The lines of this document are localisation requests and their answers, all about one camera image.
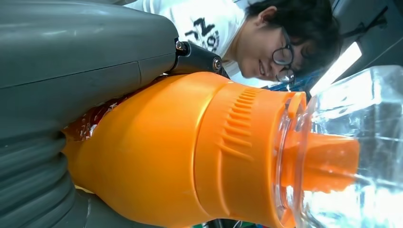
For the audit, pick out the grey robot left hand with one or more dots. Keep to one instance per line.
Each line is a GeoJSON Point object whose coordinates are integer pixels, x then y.
{"type": "Point", "coordinates": [78, 56]}

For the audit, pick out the orange detergent bottle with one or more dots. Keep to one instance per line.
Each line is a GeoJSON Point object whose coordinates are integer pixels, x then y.
{"type": "Point", "coordinates": [157, 151]}

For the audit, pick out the person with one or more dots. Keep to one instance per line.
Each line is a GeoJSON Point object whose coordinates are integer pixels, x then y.
{"type": "Point", "coordinates": [252, 47]}

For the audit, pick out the ceiling light strip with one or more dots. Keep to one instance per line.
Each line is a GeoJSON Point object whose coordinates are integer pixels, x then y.
{"type": "Point", "coordinates": [340, 66]}

